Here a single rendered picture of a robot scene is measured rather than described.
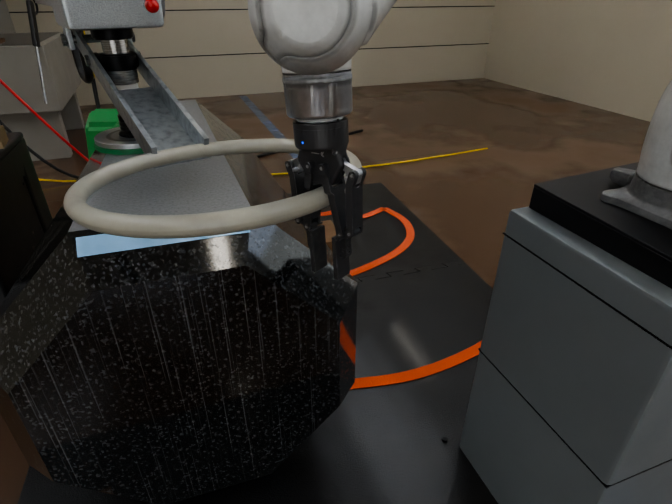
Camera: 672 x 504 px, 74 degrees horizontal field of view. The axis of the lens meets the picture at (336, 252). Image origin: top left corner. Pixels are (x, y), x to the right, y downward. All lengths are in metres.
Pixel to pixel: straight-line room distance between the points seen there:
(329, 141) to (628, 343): 0.60
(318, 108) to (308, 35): 0.21
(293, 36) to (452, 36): 7.13
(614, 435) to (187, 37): 5.93
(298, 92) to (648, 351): 0.67
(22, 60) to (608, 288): 3.92
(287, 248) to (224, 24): 5.47
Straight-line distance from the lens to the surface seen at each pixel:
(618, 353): 0.92
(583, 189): 1.04
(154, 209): 0.98
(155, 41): 6.27
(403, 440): 1.50
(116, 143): 1.37
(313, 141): 0.60
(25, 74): 4.16
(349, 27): 0.39
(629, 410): 0.95
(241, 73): 6.40
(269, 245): 0.94
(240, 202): 0.96
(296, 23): 0.39
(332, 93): 0.59
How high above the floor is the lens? 1.21
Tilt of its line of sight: 30 degrees down
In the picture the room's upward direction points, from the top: straight up
